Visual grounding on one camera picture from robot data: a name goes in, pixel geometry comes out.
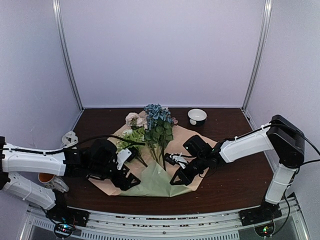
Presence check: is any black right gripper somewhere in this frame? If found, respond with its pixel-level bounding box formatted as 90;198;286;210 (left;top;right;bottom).
170;154;208;186

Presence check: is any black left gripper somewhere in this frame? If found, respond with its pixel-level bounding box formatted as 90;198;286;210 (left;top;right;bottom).
89;158;141;191

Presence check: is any pink and green wrapping paper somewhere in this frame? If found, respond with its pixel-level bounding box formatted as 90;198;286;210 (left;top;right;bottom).
89;125;217;197

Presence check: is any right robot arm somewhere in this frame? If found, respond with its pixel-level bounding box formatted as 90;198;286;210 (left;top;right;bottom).
170;114;305;226

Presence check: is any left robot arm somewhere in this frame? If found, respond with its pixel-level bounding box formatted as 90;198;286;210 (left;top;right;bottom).
0;135;141;227

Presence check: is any white and dark bowl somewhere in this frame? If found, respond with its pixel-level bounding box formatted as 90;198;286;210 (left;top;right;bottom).
187;108;208;127

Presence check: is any white ribbon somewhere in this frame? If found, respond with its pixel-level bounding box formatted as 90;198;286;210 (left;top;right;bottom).
61;130;79;149

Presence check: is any orange and white cup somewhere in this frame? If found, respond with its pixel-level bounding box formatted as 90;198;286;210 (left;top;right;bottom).
38;172;70;193

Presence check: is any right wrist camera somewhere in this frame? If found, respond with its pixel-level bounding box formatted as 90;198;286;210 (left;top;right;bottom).
164;153;188;169

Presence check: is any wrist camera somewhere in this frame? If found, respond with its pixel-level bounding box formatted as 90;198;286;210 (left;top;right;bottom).
164;153;188;169
117;147;139;170

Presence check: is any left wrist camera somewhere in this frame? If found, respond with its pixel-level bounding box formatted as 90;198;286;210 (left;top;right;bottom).
117;147;139;170

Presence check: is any aluminium front rail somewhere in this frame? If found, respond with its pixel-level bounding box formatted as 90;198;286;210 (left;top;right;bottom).
18;194;312;240

